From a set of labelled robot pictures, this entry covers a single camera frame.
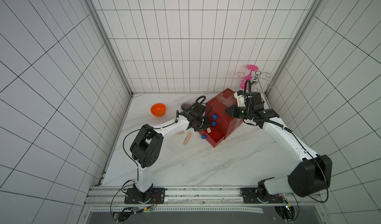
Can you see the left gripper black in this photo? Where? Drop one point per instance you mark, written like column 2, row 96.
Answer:
column 206, row 125

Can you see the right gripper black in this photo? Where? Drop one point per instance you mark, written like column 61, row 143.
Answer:
column 235, row 111

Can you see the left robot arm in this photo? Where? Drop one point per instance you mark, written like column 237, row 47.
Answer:
column 146, row 146

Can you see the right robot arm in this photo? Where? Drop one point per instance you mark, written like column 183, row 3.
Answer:
column 311, row 173

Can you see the red drawer cabinet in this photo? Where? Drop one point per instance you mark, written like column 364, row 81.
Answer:
column 218, row 105

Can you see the mauve mug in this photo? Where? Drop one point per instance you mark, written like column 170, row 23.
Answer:
column 186, row 106

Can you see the orange bowl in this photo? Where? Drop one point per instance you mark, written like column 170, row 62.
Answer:
column 158, row 109

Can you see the pink hourglass stand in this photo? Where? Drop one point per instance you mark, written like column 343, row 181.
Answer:
column 252, row 70

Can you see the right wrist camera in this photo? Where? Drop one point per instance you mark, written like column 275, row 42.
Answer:
column 240, row 97

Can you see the silver wire rack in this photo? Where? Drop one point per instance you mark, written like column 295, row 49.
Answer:
column 264, row 76

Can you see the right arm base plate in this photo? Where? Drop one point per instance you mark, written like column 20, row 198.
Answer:
column 251, row 195

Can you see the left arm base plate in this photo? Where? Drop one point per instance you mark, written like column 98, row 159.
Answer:
column 144, row 195

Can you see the aluminium rail frame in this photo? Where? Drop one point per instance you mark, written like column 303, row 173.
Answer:
column 198, row 205

